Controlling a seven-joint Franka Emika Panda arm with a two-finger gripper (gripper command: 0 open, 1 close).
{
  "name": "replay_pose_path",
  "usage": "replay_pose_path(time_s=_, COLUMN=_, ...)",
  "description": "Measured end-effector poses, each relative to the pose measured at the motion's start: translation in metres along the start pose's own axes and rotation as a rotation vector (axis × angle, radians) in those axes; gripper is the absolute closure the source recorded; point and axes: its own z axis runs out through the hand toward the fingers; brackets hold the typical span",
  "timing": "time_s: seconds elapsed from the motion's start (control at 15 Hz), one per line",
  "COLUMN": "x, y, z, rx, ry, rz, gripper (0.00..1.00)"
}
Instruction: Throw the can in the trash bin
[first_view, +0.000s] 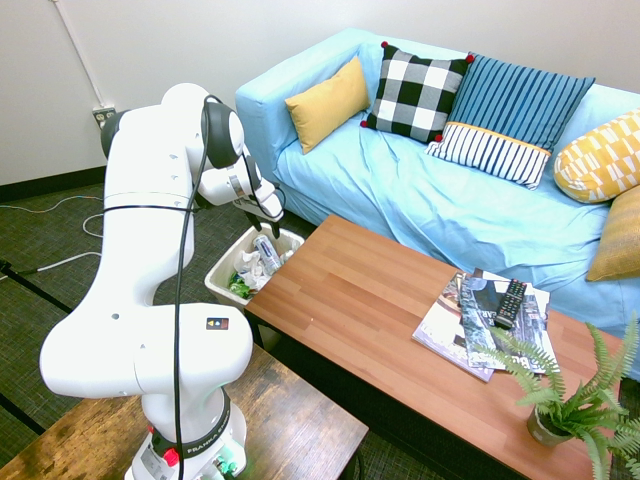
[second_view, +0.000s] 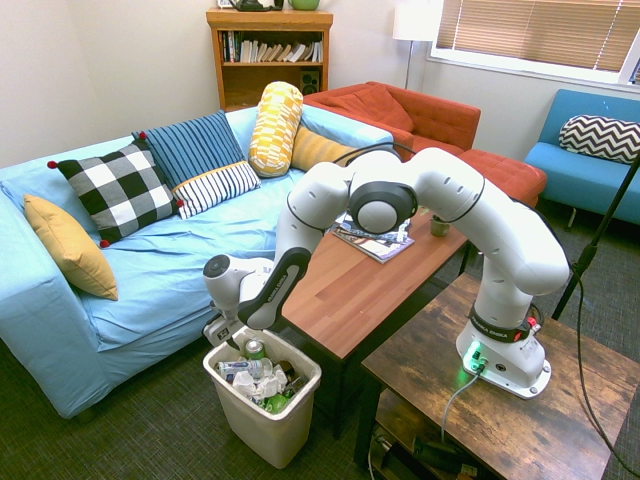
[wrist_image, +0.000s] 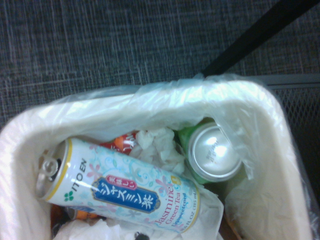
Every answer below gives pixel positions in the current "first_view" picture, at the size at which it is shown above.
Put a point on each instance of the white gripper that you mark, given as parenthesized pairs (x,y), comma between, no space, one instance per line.
(267,200)

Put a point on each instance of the silver drink can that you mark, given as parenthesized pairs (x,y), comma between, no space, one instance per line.
(266,255)

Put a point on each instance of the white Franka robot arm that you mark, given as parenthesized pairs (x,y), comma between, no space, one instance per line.
(150,200)

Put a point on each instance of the crumpled white paper trash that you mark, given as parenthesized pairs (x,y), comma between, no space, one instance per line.
(252,267)

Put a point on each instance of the green wrapper trash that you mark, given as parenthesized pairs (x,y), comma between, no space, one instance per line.
(240,287)

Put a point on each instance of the white plastic trash bin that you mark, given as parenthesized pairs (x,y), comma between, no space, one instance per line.
(220,285)

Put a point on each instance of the plain yellow pillow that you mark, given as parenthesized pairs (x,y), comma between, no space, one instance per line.
(327,102)

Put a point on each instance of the wooden coffee table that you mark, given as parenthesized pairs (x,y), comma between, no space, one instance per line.
(360,330)

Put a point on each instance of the light blue sofa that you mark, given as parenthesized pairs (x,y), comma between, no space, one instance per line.
(450,210)

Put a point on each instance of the black white checkered pillow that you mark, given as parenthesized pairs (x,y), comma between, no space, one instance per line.
(415,90)

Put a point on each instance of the rustic dark wood table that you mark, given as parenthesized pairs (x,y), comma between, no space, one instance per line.
(300,425)

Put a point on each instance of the stack of magazines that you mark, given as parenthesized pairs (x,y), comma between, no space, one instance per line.
(442,335)

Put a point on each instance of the dark cover magazine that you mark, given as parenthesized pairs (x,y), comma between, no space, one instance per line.
(482,320)

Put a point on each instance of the black stand leg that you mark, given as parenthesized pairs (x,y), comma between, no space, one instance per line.
(20,412)
(35,290)

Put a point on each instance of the black remote control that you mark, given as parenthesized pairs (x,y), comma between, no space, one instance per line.
(512,302)

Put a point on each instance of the blue striped pillow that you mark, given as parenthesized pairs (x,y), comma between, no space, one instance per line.
(505,120)

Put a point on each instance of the grey cover magazine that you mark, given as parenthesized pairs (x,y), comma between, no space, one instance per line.
(540,300)

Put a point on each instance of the yellow white patterned pillow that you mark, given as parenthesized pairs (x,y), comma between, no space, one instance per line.
(597,160)

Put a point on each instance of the mustard textured pillow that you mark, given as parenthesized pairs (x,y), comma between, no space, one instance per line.
(620,240)

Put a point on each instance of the potted green fern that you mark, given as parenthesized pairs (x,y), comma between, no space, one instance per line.
(575,405)

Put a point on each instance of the wall power outlet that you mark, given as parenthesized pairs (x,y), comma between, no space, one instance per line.
(104,116)

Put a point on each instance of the white wall conduit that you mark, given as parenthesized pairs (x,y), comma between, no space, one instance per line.
(77,55)

